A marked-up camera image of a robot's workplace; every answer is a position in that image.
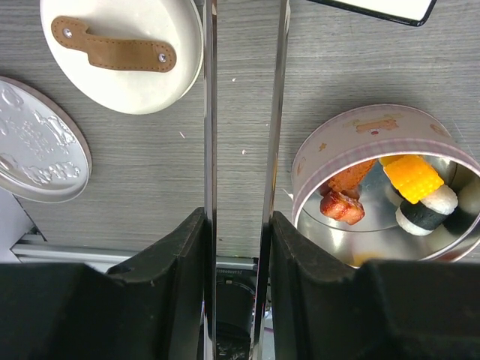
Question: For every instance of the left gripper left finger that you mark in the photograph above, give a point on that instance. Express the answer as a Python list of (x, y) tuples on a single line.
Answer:
[(147, 307)]

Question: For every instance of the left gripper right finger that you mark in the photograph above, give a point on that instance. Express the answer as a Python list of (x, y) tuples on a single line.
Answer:
[(323, 309)]

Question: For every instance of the food pieces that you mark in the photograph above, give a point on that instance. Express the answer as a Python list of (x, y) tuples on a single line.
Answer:
[(403, 190)]

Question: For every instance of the pink metal bowl container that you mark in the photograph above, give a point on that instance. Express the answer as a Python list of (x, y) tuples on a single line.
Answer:
[(366, 133)]

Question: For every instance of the metal tongs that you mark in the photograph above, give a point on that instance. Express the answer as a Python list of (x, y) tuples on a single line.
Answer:
[(210, 75)]

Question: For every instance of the flat metal inner lid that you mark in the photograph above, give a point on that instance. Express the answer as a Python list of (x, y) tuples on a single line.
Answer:
[(44, 156)]

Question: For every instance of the white square plate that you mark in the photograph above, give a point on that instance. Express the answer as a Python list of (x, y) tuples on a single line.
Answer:
[(407, 12)]

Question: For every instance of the white lid with brown strap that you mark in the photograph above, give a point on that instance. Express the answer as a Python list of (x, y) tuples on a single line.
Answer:
[(133, 57)]

